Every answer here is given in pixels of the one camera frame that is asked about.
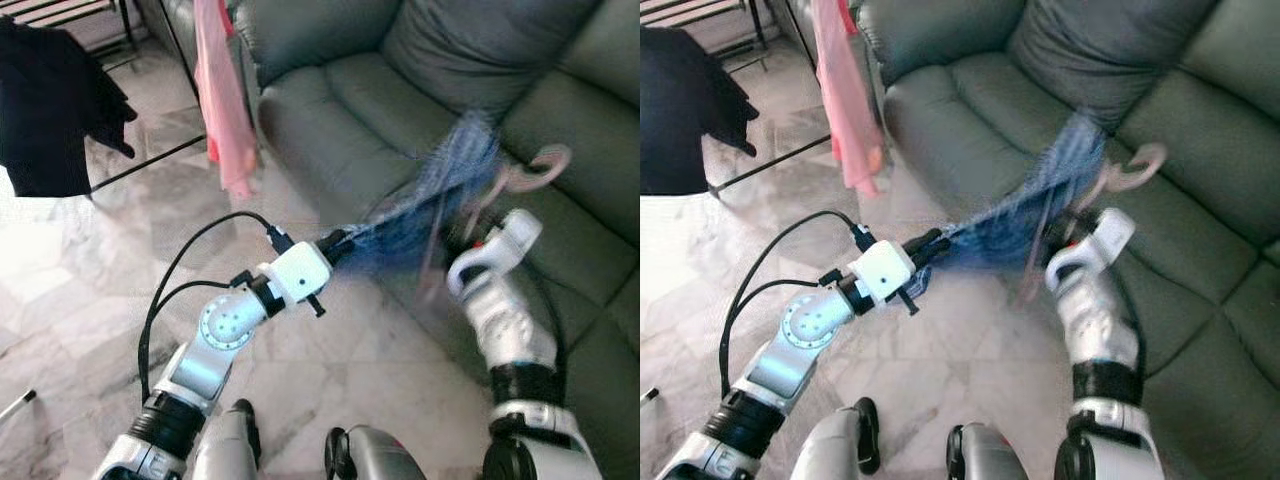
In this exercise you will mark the translucent pale plastic hanger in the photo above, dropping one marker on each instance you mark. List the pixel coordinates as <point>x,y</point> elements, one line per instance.
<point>530,183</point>
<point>1130,182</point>

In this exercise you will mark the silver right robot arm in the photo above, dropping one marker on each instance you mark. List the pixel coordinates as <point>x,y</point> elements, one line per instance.
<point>1105,320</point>
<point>510,320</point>

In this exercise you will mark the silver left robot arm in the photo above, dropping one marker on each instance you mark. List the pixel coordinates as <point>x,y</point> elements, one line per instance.
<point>810,325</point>
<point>225,325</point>

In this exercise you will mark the dark green leather sofa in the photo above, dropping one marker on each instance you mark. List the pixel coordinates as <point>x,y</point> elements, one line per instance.
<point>950,110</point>
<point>330,110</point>

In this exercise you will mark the pink garment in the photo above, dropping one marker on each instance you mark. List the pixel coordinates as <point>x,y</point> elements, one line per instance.
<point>850,100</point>
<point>225,100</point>

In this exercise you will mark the black metal drying rack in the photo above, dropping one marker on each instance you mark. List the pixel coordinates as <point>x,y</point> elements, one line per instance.
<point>770,163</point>
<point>150,162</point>

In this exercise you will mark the dark grey cushion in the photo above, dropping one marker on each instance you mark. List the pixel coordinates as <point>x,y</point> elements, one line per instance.
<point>480,50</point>
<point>1100,55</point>

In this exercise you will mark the silver robot right leg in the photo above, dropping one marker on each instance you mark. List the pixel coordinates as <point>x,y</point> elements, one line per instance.
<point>995,462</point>
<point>385,462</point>

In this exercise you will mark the silver robot leg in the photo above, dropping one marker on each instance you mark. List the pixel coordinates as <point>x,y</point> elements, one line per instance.
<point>225,455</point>
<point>995,462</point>
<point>385,462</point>
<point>830,455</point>

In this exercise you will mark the silver robot left leg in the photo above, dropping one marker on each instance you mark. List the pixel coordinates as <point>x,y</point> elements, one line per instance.
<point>225,455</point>
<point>830,455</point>

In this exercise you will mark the large black t-shirt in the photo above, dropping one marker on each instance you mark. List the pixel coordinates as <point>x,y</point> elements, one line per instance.
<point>690,110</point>
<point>50,110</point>

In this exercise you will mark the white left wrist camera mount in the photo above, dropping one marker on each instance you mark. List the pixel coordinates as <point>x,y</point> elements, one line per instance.
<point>883,270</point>
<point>300,272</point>

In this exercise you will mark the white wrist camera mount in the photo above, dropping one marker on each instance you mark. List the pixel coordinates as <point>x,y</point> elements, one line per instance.
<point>883,270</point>
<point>1105,240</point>
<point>300,272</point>
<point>510,240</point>

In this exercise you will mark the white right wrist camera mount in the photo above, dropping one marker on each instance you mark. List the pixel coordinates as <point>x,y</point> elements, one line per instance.
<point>510,240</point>
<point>1105,240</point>

